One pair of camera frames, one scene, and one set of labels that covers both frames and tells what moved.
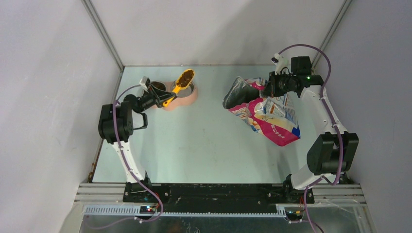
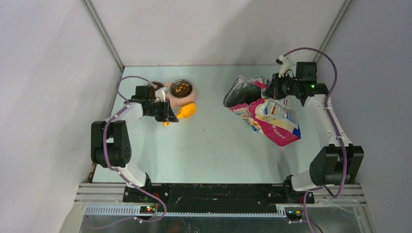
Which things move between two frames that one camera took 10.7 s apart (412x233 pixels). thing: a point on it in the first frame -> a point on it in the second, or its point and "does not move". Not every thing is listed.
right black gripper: [271, 90] does not move
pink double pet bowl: [188, 95] does not move
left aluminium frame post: [106, 39] does not move
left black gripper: [160, 95] -> [167, 111]
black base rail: [218, 197] does not move
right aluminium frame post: [336, 22] does not move
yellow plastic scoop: [184, 80] -> [187, 110]
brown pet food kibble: [185, 78] -> [181, 89]
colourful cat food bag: [275, 117] does not move
